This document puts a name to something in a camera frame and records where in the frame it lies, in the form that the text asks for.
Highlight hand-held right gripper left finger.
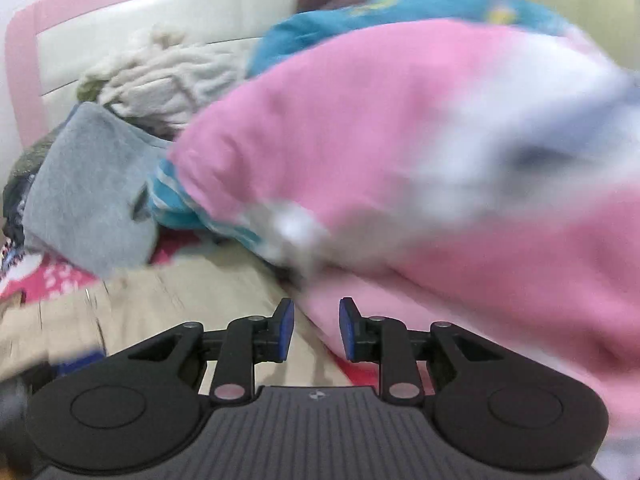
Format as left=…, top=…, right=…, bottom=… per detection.
left=127, top=297, right=296, bottom=407

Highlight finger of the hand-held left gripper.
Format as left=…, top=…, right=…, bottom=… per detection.
left=54, top=348, right=107, bottom=377

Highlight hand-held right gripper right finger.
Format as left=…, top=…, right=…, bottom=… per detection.
left=339, top=297, right=506, bottom=406

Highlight beige pants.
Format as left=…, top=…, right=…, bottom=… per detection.
left=0, top=255, right=351, bottom=391

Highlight pink floral fleece blanket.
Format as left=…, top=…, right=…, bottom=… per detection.
left=0, top=230, right=436, bottom=396

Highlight pink blue floral quilt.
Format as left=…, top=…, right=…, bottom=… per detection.
left=147, top=0, right=640, bottom=480

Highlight grey sweatshirt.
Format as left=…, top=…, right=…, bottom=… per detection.
left=22, top=102, right=173, bottom=278

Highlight white fluffy blanket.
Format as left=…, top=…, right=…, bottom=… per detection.
left=77, top=25, right=261, bottom=141

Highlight pink white bed headboard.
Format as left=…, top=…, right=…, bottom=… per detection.
left=5, top=0, right=341, bottom=146

